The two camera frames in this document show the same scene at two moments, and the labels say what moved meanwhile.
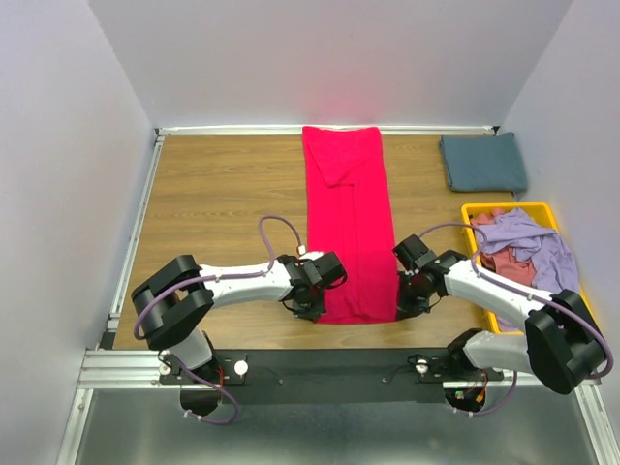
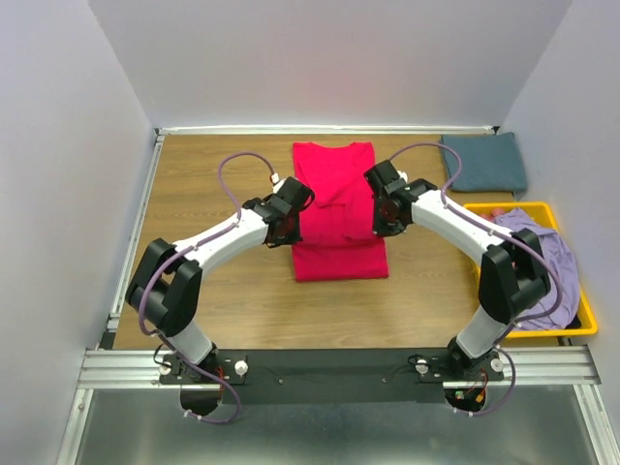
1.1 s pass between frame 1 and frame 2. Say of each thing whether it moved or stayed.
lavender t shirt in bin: stayed
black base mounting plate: stayed
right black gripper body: moved
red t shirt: moved
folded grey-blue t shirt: stayed
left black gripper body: moved
